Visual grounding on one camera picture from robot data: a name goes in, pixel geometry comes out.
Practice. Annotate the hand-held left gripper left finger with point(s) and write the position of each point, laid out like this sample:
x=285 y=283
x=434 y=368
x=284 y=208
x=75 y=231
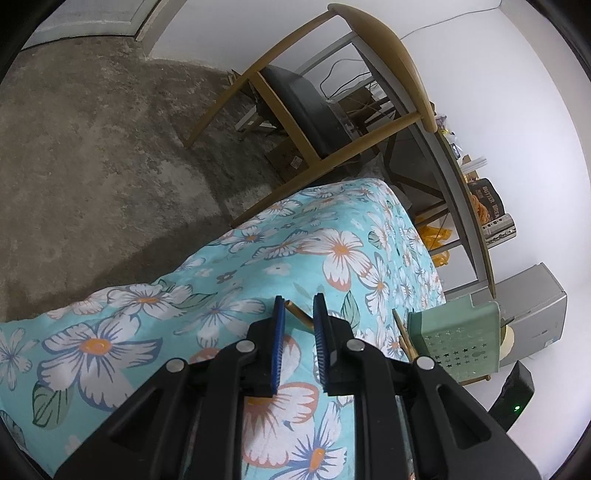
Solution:
x=278 y=346

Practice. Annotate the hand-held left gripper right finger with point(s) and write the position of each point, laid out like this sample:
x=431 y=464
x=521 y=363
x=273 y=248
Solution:
x=320 y=344

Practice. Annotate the wooden chopstick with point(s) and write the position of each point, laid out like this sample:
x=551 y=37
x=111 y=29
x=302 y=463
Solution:
x=300 y=315

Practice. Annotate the beige rice paddle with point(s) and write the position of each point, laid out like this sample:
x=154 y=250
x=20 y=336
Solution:
x=507 y=344

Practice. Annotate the bundle of wooden chopsticks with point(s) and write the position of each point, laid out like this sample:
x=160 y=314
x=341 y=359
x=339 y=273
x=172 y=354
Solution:
x=402 y=330

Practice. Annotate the green perforated utensil holder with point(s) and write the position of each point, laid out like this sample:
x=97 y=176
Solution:
x=452 y=341

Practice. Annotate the grey refrigerator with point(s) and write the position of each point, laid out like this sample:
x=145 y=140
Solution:
x=535 y=300

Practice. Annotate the floral turquoise tablecloth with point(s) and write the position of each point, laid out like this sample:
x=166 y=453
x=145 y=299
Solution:
x=138 y=332

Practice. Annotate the yellow plastic bag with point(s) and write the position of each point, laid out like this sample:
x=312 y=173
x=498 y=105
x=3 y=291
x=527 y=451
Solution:
x=431 y=235

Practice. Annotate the steel canister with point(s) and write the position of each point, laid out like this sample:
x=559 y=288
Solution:
x=498 y=229

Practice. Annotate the long white-framed side table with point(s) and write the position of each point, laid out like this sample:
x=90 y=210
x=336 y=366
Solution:
x=468 y=221

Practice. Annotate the flat cardboard box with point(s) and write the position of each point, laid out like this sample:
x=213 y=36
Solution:
x=286 y=159

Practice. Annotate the bag of oranges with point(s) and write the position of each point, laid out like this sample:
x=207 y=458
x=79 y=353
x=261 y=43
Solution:
x=480 y=210

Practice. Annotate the dark bread package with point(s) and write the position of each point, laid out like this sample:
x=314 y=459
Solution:
x=490 y=198

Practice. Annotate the wooden chair black seat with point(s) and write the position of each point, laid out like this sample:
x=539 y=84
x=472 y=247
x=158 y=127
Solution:
x=383 y=41

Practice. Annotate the white panel door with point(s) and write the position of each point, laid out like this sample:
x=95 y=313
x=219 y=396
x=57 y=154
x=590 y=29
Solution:
x=92 y=14

